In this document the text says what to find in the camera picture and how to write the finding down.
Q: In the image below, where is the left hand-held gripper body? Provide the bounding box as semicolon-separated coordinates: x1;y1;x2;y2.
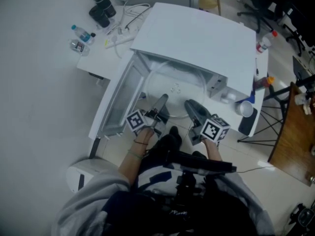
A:
125;109;171;135

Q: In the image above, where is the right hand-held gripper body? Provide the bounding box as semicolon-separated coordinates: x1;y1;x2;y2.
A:
189;115;231;146

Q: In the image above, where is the round glass turntable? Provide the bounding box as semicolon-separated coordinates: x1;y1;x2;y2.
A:
145;59;208;120

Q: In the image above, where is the person's left forearm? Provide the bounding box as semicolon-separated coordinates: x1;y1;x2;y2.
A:
118;128;155;185

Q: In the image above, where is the person's right forearm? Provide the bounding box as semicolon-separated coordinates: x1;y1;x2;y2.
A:
202;139;223;162

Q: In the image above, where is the green wrist band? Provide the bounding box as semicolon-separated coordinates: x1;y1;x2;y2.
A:
127;150;144;160

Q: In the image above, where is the person's black shoe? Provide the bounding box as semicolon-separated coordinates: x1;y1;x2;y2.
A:
147;125;183;162

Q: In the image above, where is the black smartphone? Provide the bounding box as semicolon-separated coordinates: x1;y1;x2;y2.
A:
238;107;258;136

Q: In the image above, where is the white cup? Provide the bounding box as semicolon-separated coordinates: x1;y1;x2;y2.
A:
235;100;254;118

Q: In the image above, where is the blue cloth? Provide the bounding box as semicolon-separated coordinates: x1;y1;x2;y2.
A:
248;89;257;106

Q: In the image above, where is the black tripod stand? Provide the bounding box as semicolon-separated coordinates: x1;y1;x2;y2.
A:
237;84;291;148

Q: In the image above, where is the brown orange-capped sauce bottle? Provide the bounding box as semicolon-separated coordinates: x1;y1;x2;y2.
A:
253;75;275;92

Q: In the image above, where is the white trash bin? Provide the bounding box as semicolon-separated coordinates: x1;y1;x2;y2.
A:
65;155;119;194

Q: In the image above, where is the white microwave oven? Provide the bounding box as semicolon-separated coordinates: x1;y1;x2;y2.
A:
88;1;257;141

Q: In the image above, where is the white power strip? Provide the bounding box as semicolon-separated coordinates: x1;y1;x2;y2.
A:
105;31;136;50

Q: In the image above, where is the brown wooden table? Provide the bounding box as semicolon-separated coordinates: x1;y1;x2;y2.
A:
267;81;315;187

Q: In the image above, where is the red-capped plastic bottle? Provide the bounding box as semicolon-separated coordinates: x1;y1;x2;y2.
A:
255;29;279;55

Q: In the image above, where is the clear bottle with dark label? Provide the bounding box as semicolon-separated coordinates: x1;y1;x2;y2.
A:
68;38;91;57

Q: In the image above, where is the white jar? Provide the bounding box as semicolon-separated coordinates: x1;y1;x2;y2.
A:
294;92;309;106

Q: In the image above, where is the blue-capped water bottle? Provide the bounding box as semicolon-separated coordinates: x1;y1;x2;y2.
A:
71;24;95;46

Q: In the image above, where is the person's grey hoodie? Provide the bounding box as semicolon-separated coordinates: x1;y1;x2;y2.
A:
50;160;276;236

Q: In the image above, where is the black cup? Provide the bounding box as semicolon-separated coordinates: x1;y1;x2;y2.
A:
89;4;111;29

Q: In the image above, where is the black office chair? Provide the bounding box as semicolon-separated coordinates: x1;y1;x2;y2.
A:
237;0;279;34
282;6;315;58

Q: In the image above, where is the black chest camera mount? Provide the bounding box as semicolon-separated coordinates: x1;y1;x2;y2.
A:
164;150;237;175

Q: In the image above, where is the thin floor cable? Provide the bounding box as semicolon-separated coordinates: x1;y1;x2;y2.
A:
237;165;276;174

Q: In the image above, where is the white cable bundle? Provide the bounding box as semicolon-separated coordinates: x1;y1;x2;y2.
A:
115;0;151;34

